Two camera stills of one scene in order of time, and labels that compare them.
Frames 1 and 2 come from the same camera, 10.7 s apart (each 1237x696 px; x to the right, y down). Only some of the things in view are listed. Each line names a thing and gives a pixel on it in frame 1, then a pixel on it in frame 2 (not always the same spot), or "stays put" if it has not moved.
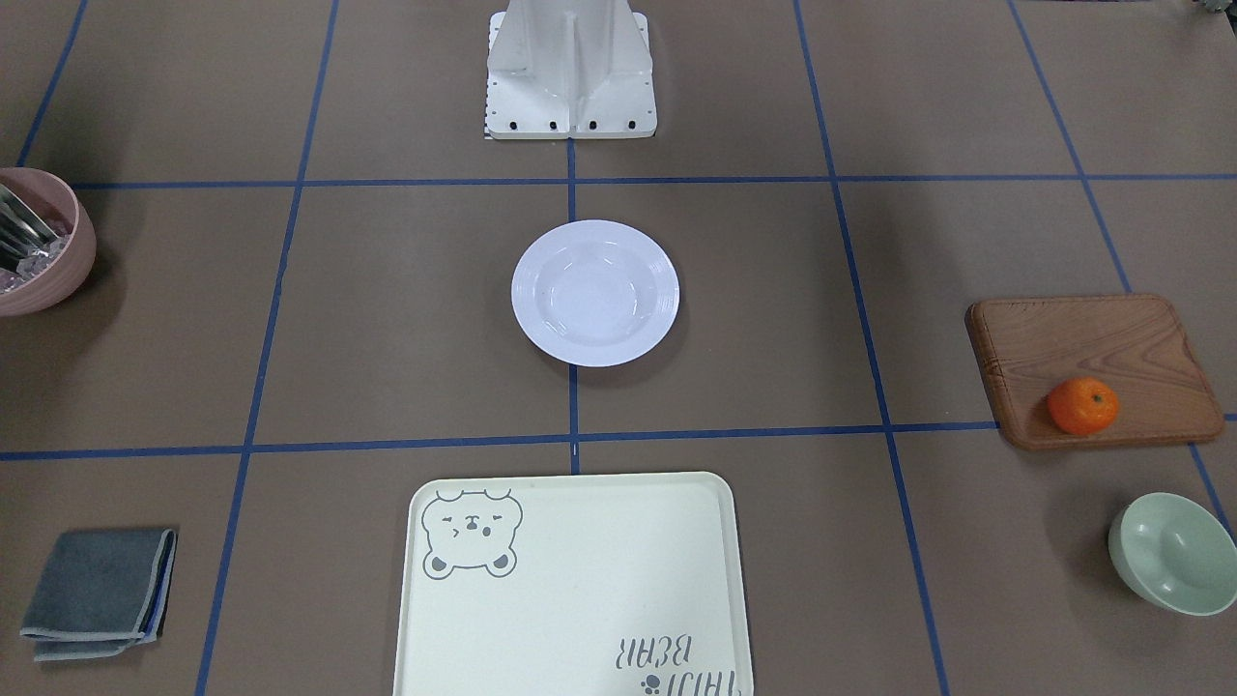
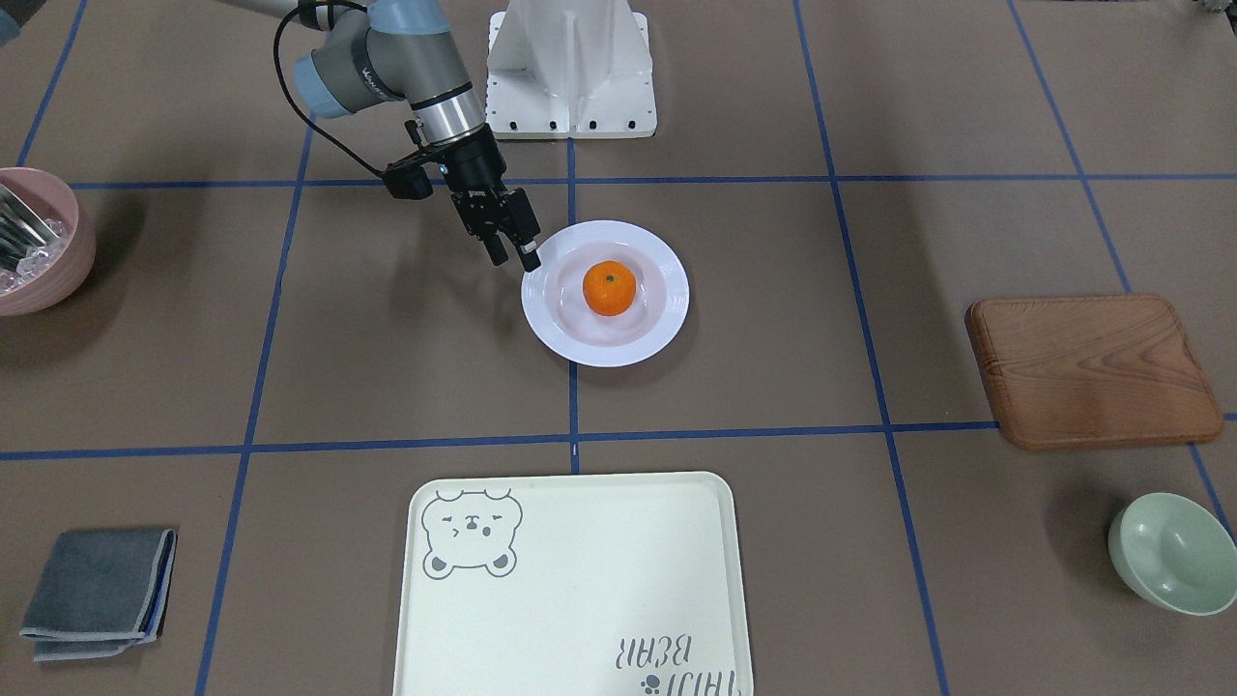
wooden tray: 1136,344 stays put
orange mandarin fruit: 1082,405 -> 609,288
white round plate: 593,293 stays put
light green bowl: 1176,553 stays put
